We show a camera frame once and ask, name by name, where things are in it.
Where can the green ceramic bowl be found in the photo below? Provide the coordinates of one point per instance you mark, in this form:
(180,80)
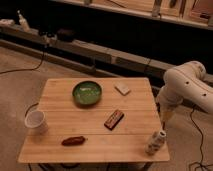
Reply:
(87,93)

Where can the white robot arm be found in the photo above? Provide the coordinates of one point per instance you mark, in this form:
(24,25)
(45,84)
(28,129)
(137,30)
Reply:
(184,82)

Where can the beige sponge block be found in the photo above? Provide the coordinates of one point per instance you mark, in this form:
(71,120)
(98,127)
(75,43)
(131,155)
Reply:
(122,88)

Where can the brown chocolate bar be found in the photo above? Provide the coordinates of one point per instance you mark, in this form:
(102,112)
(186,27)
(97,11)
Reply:
(114,119)

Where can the wooden table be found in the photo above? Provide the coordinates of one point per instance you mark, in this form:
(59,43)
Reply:
(125,143)

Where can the brown sausage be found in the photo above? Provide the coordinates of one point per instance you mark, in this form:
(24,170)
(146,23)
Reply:
(71,141)

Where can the black device on ledge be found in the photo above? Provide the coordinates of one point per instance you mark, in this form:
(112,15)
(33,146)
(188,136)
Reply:
(66,35)

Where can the white patterned bottle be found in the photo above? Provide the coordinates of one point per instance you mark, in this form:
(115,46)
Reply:
(155,142)

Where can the white paper cup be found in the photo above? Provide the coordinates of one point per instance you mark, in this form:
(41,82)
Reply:
(36,122)

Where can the white spray bottle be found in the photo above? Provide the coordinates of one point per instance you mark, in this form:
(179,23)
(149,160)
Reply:
(23,22)

